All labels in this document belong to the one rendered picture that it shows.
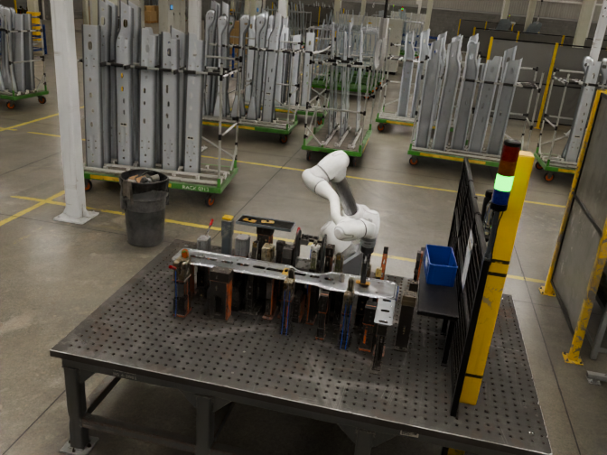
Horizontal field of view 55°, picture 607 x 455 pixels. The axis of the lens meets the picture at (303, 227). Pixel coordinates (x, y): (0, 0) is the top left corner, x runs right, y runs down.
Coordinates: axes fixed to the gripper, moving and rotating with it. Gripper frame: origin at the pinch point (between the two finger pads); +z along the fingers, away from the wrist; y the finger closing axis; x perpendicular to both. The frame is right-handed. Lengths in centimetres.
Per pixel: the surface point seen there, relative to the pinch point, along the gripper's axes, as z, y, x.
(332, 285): 4.9, 7.7, -16.7
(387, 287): 5.1, -1.7, 14.2
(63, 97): -35, -237, -346
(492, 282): -34, 53, 63
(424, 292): 2.2, 3.2, 35.5
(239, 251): 2, -12, -80
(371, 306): 7.1, 20.6, 7.6
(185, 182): 75, -339, -254
